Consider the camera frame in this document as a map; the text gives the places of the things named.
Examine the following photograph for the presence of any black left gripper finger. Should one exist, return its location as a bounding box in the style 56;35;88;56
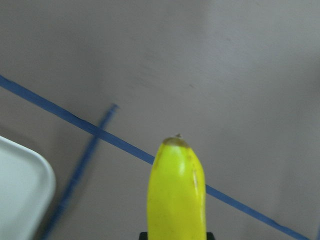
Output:
139;231;148;240

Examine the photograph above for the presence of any cream bear-print tray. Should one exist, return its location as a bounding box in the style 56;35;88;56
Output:
0;137;56;240

